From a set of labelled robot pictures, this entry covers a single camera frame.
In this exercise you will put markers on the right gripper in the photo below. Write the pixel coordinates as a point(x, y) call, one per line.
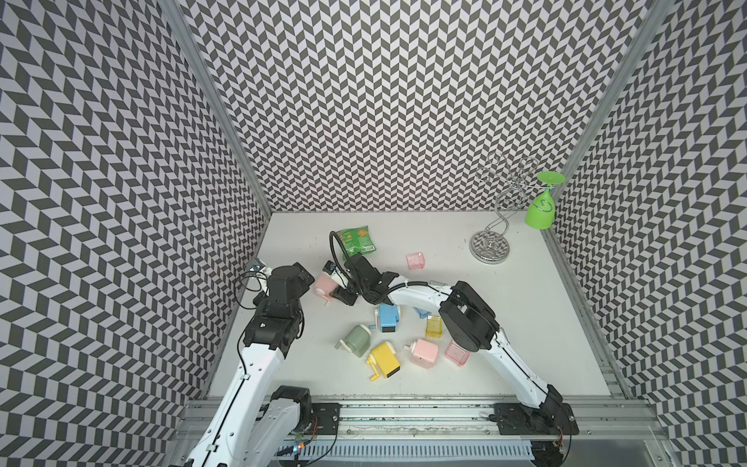
point(342, 294)

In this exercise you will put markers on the pink transparent tray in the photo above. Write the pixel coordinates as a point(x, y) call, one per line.
point(416, 261)
point(457, 354)

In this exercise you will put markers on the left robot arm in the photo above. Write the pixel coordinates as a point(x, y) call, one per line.
point(242, 433)

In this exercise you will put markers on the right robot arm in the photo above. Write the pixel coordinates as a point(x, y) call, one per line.
point(473, 326)

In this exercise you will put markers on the sage green pencil sharpener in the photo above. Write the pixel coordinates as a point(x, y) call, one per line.
point(357, 341)

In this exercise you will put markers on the yellow pencil sharpener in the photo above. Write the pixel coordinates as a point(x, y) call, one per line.
point(383, 361)

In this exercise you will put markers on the blue transparent tray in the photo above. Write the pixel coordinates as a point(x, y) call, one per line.
point(422, 313)

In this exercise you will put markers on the yellow transparent tray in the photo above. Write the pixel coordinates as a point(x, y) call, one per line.
point(434, 327)

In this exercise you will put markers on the pink transparent tray front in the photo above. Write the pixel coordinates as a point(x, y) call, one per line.
point(457, 354)

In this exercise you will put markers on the green snack bag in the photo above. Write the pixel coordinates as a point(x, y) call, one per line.
point(357, 241)

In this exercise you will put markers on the green plastic wine glass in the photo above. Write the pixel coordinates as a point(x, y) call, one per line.
point(541, 212)

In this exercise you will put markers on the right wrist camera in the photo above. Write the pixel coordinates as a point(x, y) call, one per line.
point(331, 268)

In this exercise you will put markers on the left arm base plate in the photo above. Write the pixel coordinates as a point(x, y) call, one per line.
point(321, 418)

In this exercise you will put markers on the metal wire glass rack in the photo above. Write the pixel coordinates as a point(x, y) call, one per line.
point(489, 245)

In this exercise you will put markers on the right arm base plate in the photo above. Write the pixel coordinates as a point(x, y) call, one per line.
point(516, 419)

